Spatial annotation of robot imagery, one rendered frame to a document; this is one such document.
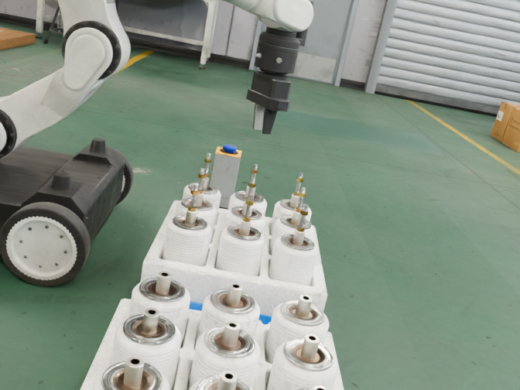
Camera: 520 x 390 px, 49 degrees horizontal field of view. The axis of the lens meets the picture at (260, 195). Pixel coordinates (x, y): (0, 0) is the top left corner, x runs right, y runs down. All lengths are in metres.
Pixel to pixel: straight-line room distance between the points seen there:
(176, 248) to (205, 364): 0.42
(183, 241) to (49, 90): 0.55
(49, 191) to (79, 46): 0.35
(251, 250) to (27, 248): 0.54
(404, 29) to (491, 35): 0.94
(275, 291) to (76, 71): 0.71
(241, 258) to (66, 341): 0.40
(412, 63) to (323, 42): 0.98
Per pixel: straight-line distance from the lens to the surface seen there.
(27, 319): 1.34
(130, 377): 0.75
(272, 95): 1.22
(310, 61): 6.32
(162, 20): 6.34
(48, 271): 1.45
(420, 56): 6.48
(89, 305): 1.39
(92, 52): 1.45
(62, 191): 1.44
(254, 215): 1.34
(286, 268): 1.22
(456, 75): 6.63
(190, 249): 1.21
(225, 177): 1.58
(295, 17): 1.20
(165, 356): 0.84
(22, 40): 5.24
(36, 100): 1.56
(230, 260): 1.21
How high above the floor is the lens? 0.73
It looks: 19 degrees down
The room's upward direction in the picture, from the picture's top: 11 degrees clockwise
